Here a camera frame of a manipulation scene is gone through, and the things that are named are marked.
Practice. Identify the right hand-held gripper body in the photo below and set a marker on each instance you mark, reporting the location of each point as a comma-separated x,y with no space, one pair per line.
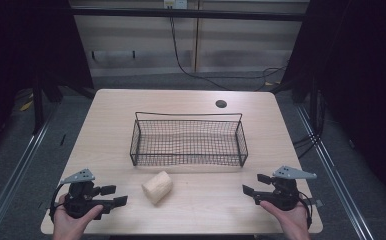
282,195

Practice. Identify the black metal stand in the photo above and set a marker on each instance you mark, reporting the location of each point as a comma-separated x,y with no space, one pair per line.
38,106

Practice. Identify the black horizontal metal bar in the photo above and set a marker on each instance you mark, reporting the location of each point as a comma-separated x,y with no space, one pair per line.
187,14

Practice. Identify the dark round table grommet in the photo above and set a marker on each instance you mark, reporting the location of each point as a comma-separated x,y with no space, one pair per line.
221,103

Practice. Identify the light tan bread loaf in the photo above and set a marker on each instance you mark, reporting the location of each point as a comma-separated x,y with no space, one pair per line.
157,187

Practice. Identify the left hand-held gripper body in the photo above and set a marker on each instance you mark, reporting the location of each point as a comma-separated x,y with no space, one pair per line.
81,200

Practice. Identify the white wall socket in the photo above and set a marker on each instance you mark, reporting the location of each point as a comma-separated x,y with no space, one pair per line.
175,3

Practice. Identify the person's left hand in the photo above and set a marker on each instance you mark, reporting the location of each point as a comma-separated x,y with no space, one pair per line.
69,226

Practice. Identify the yellow floor tape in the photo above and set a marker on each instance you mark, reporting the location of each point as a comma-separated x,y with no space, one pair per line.
26,105

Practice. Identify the metal floor rail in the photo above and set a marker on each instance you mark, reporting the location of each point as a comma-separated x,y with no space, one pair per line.
17,166
334,170

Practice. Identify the person's right hand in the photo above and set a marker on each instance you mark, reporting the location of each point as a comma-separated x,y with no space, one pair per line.
291,223

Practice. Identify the black curtain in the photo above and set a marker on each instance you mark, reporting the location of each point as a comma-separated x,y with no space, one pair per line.
361,83

